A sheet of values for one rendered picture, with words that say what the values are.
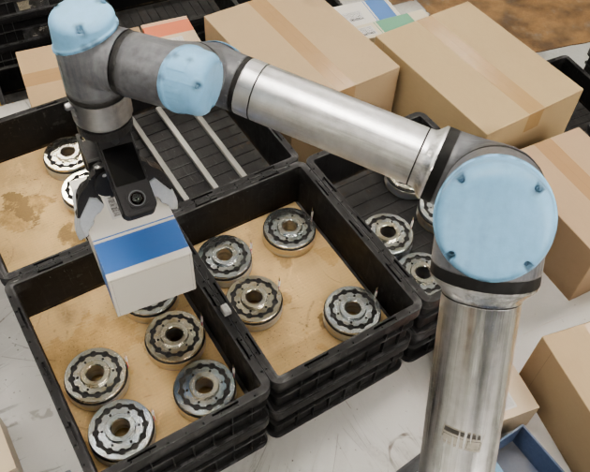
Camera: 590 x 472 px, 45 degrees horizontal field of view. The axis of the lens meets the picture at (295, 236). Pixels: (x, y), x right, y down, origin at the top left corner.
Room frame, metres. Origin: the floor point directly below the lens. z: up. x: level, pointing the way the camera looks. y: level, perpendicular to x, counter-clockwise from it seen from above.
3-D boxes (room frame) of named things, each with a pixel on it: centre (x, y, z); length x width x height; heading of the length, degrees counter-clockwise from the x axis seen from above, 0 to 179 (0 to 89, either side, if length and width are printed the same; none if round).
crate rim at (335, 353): (0.74, 0.01, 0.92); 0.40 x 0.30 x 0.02; 35
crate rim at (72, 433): (0.57, 0.25, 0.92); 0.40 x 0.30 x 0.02; 35
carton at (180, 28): (1.46, 0.33, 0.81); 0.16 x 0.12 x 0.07; 27
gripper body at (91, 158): (0.67, 0.26, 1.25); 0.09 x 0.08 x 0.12; 29
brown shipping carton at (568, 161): (1.04, -0.61, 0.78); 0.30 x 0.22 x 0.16; 30
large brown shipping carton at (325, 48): (1.42, 0.02, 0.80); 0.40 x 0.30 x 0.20; 36
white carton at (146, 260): (0.64, 0.24, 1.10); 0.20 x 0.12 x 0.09; 29
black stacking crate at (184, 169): (1.07, 0.23, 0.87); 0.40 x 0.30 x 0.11; 35
